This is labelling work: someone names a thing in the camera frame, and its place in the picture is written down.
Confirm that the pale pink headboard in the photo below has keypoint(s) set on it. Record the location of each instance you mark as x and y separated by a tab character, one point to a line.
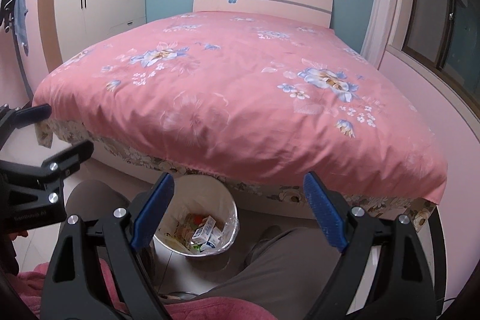
316	12

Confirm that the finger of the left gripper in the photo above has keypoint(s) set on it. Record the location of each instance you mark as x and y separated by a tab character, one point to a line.
58	166
16	118

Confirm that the white trash bin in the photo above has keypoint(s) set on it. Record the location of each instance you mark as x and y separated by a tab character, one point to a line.
196	197

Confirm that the black hanging garment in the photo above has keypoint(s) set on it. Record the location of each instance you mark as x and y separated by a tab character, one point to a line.
7	14

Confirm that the window frame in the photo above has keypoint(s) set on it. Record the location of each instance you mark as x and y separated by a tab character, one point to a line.
443	35

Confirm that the pink floral bed cover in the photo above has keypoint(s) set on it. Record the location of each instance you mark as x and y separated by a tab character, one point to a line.
253	98

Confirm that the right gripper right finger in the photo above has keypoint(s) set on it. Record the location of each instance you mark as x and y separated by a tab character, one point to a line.
382	272

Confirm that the white milk carton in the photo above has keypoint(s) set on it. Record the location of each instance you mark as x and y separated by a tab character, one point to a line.
207	235

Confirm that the grey trousered leg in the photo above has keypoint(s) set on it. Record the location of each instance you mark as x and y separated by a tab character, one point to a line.
282	277

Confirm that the pink fuzzy garment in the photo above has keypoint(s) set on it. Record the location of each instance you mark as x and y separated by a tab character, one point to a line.
88	289

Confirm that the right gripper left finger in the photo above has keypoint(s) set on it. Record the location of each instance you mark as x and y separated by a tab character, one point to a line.
122	231

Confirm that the blue hanging garment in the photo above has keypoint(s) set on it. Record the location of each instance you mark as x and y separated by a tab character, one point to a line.
19	13

